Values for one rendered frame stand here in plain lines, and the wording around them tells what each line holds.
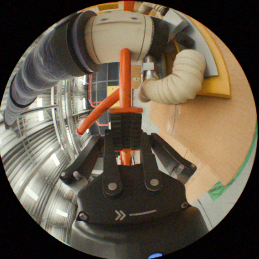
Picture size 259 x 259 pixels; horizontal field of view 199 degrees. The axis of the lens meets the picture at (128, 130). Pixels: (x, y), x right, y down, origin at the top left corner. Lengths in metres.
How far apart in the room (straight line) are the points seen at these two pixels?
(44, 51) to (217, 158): 0.37
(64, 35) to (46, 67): 0.09
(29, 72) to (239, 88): 0.41
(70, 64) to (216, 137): 0.29
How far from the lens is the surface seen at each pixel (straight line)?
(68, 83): 6.13
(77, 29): 0.18
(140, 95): 0.19
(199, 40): 0.17
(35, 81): 0.30
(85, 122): 0.18
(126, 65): 0.15
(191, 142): 0.18
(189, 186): 0.81
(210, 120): 0.15
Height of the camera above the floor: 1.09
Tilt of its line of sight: 4 degrees down
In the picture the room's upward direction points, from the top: 92 degrees counter-clockwise
